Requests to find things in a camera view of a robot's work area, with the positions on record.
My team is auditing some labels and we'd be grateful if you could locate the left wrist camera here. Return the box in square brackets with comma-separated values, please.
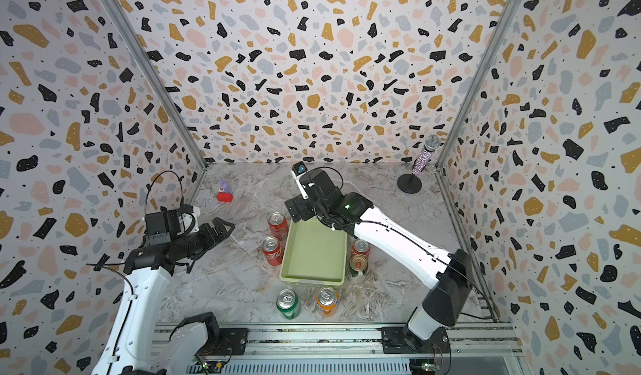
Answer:
[141, 205, 200, 247]

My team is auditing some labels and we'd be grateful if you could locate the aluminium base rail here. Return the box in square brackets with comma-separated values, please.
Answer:
[185, 322, 530, 374]

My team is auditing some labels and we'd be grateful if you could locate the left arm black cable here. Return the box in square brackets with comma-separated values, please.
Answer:
[144, 169, 187, 216]

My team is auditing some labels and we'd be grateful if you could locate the glitter microphone on black stand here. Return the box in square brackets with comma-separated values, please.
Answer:
[397, 134, 441, 194]

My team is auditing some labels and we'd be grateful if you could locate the orange soda can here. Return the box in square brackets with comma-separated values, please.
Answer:
[315, 287, 338, 317]

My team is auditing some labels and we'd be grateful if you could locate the small red purple toy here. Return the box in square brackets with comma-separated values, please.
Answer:
[216, 178, 234, 203]

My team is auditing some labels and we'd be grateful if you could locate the light green perforated basket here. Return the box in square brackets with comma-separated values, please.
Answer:
[280, 218, 348, 287]

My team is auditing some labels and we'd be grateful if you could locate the green red beer can front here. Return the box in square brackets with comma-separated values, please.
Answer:
[347, 255, 369, 278]

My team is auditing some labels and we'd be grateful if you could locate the red cola can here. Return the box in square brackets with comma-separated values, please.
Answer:
[261, 236, 284, 266]
[352, 238, 371, 258]
[267, 211, 289, 241]

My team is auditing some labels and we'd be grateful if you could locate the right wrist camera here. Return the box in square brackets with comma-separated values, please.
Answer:
[291, 161, 340, 201]

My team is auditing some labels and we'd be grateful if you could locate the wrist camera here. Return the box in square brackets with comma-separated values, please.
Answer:
[141, 205, 200, 247]
[291, 161, 340, 201]

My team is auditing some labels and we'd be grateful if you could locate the circuit board right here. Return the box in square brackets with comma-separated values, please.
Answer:
[409, 359, 443, 375]

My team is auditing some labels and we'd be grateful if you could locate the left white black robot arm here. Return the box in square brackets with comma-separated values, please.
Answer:
[91, 217, 235, 374]

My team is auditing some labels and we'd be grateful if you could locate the green circuit board left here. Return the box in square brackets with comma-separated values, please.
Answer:
[195, 356, 223, 374]

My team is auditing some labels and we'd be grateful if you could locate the green soda can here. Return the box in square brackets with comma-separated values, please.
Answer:
[275, 288, 300, 320]

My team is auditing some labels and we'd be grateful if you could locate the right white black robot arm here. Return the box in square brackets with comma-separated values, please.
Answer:
[285, 191, 472, 342]

